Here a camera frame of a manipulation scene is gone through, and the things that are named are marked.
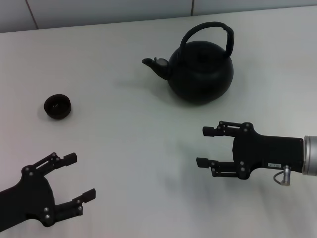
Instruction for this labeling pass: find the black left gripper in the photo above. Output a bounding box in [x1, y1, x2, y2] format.
[0, 152, 97, 228]

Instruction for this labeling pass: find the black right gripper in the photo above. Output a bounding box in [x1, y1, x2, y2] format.
[196, 120, 305, 180]

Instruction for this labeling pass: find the black round teapot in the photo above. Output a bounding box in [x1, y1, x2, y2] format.
[141, 21, 235, 107]

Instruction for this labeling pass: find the small dark teacup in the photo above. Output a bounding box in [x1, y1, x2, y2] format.
[44, 93, 73, 120]

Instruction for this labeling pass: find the right gripper cable with plug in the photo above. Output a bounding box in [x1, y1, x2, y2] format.
[273, 165, 291, 186]

